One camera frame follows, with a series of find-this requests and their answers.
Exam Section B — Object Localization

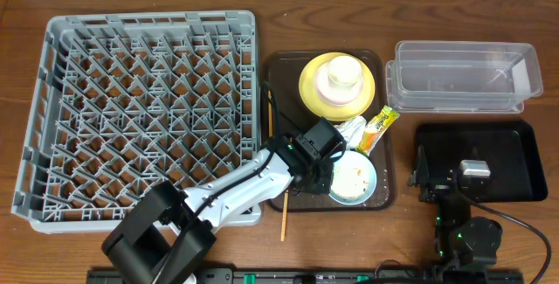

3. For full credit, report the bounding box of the white cup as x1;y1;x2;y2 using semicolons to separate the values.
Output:
327;55;362;88

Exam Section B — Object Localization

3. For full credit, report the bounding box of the wooden chopstick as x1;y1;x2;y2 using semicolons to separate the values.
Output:
280;190;289;242
267;91;274;137

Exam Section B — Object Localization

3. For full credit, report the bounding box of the yellow plate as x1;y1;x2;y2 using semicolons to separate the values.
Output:
299;52;376;121

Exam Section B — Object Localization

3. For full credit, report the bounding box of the crumpled white tissue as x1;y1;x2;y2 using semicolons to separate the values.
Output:
335;115;367;149

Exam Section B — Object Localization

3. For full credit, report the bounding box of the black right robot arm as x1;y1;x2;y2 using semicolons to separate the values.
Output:
408;145;502;283

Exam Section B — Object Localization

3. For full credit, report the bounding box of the black plastic tray bin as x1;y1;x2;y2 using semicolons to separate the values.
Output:
415;121;548;203

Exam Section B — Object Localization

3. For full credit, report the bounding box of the light blue bowl with rice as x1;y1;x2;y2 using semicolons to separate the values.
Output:
329;150;377;205

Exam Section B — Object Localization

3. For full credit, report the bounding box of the clear plastic bin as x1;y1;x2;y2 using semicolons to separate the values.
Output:
385;40;543;114

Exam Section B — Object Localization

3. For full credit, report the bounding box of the pink bowl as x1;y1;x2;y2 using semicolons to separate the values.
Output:
314;61;363;106

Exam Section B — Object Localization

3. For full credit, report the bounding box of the yellow green snack wrapper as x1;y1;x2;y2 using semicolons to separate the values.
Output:
356;106;400;156

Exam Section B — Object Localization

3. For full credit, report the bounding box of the grey plastic dishwasher rack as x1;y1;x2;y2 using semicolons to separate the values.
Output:
11;10;261;234

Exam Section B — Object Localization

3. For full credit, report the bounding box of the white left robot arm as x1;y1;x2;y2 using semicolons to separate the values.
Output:
101;135;345;283

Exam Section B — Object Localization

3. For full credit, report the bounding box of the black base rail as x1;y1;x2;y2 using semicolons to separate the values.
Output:
86;266;524;284

